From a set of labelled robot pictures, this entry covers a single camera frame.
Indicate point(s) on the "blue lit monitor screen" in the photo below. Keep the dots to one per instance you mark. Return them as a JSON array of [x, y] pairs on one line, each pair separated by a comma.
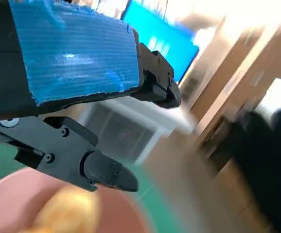
[[160, 36]]

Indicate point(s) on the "pink bowl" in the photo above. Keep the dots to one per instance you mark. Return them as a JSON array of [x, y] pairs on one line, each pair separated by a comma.
[[9, 201]]

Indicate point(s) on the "brown wooden cabinet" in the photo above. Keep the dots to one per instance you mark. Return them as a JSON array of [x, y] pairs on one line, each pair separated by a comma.
[[228, 85]]

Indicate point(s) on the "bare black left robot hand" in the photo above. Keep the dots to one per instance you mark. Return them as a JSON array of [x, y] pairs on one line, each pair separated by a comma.
[[70, 55]]

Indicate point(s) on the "black chair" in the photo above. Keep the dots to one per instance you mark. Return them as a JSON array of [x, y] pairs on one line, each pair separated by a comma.
[[264, 157]]

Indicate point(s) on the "white appliance with grille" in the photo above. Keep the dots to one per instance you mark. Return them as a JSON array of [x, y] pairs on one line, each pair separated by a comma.
[[121, 136]]

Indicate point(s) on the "round toy bread bun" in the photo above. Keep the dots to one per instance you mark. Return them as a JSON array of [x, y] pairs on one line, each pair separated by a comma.
[[67, 211]]

